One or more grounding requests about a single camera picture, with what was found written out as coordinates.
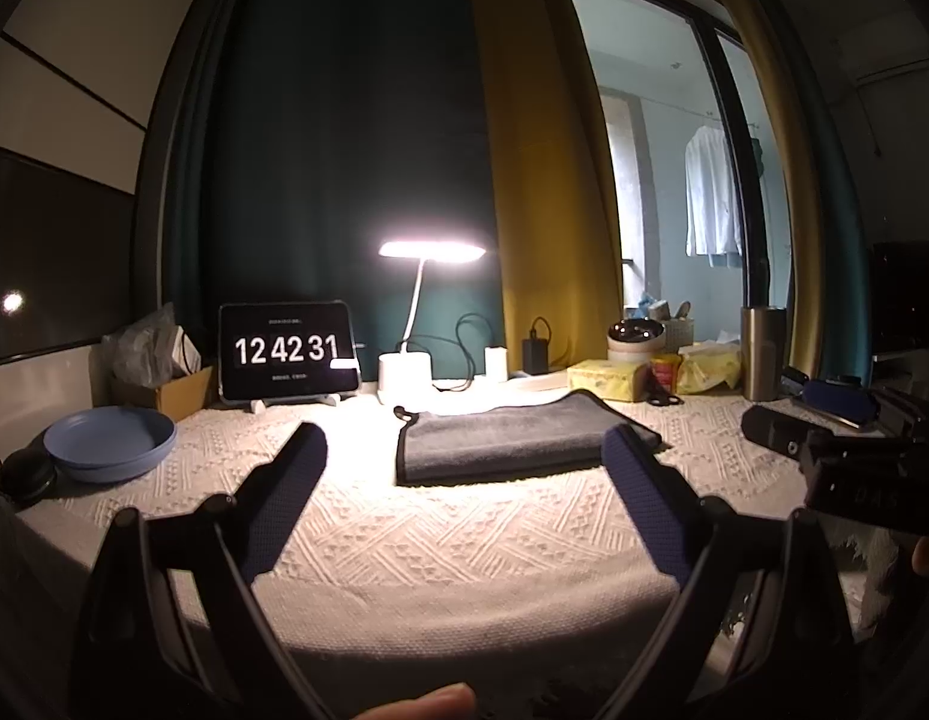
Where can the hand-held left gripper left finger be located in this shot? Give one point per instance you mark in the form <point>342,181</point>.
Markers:
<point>284,502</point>

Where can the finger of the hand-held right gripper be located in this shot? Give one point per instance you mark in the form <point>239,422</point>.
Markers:
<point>772,431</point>
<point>839,401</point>

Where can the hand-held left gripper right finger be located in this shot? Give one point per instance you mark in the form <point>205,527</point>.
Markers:
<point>644,510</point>

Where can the grey towel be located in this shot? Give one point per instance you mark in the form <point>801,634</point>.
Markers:
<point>502,442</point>

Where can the person's left hand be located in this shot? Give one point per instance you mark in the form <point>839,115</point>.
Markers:
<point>423,705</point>

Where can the steel tumbler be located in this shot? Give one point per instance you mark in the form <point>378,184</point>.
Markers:
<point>762,352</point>

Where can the yellow plastic packet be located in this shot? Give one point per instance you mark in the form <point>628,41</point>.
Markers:
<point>708,367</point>

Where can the white tablet stand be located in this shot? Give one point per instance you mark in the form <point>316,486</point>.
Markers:
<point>258,405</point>

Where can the small red jar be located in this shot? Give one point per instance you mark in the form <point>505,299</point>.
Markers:
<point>665,375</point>

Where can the black monitor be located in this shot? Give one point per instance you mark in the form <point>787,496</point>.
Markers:
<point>907,292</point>

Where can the cardboard box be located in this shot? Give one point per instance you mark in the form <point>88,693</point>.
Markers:
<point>179,394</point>

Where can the black tablet showing clock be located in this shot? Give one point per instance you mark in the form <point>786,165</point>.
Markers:
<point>288,349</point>

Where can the white pot with black lid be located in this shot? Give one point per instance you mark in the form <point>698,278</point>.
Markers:
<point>633,341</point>

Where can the white textured tablecloth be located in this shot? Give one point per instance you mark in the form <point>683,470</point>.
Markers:
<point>449,540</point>

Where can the white desk lamp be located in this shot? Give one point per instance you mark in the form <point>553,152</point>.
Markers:
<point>404,379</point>

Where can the teal curtain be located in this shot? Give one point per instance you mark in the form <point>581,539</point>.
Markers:
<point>839,225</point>

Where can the blue plate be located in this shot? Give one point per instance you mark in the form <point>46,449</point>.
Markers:
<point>108,446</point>

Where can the black power adapter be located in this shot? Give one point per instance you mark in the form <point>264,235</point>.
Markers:
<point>536,352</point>

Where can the white charger block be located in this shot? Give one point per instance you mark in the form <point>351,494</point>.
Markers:
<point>496,364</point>

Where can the clear plastic bag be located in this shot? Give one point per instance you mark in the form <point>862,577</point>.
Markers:
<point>138,349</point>

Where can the yellow curtain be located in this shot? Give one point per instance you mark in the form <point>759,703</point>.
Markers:
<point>539,165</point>
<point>791,165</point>

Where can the white hanging shirt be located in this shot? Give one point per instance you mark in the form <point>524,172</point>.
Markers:
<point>712,195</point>

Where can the black round lid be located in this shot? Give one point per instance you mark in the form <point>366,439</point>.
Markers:
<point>26,476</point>

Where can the dark green curtain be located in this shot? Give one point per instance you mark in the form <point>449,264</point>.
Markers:
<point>344,127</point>

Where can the black window frame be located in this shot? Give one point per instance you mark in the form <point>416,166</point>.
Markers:
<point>738,127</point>

